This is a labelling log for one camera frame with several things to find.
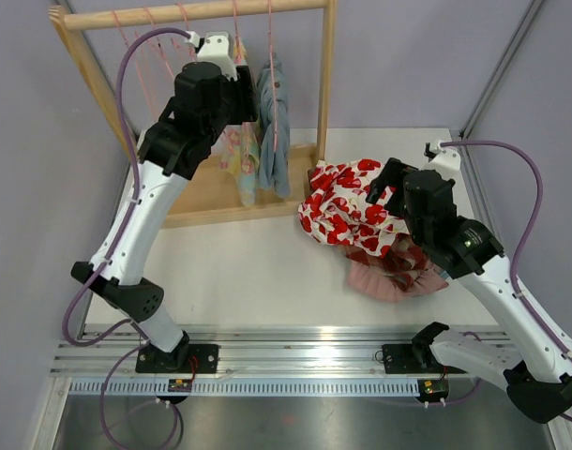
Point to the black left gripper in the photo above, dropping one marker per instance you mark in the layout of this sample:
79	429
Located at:
244	96

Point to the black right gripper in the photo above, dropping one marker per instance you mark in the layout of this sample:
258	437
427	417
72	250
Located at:
393	175

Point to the pastel floral skirt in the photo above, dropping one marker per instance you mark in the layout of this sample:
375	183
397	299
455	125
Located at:
240	157

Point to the red heart print skirt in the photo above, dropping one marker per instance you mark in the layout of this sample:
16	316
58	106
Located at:
337	213

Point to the blue denim skirt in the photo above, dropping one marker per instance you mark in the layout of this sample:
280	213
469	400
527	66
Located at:
273	171

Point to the red plaid wool skirt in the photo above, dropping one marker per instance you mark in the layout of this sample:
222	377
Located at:
403	260

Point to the pink ruffled skirt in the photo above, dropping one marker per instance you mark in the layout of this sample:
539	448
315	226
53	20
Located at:
371	283

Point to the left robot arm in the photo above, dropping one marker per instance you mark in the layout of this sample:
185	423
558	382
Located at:
204	103

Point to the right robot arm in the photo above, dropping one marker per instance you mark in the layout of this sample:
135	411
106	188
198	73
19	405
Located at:
537	374

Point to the wooden clothes rack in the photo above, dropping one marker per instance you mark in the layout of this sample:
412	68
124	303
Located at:
212	197

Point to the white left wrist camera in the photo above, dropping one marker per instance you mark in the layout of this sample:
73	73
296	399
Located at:
215	48

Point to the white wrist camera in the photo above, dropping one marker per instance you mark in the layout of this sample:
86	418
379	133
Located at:
215	48
443	160

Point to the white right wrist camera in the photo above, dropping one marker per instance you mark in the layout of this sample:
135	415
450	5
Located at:
443	160

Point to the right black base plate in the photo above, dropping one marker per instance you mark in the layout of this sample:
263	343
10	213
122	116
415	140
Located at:
406	358

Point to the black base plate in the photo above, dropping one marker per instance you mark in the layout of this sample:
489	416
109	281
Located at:
406	358
201	358

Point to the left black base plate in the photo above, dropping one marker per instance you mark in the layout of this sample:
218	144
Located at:
201	358

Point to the aluminium mounting rail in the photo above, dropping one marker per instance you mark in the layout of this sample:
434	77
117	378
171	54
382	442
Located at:
264	351

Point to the slotted cable duct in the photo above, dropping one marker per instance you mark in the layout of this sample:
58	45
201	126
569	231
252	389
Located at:
259	388

